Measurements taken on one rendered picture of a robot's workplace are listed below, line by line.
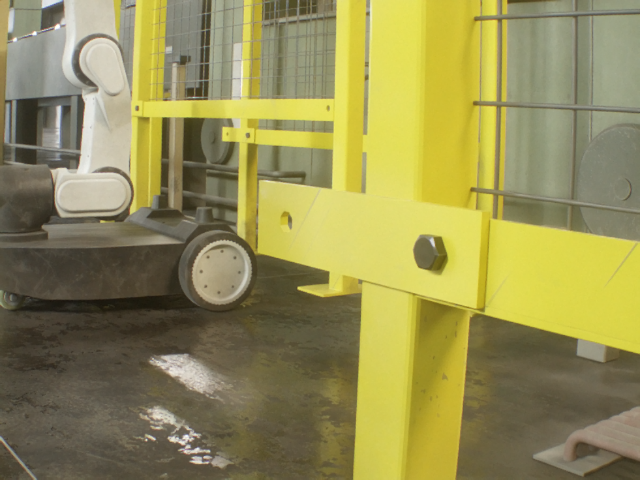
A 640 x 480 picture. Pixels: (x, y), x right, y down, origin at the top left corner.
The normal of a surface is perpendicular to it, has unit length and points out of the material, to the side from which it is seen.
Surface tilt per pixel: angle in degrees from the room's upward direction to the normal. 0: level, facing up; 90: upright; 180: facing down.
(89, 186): 90
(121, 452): 0
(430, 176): 90
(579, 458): 0
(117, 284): 90
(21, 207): 90
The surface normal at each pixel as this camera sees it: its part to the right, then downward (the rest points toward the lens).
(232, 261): 0.48, 0.13
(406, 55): -0.81, 0.06
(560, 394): 0.03, -0.99
